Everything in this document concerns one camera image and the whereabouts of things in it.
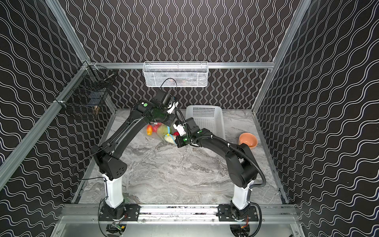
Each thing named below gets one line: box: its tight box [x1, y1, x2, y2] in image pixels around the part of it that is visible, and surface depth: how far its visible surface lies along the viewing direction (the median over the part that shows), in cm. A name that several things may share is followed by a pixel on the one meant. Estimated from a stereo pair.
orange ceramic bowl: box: [238, 132, 259, 150], surface depth 100 cm
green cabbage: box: [156, 122, 169, 137], surface depth 100 cm
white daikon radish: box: [164, 135, 175, 145], surface depth 92 cm
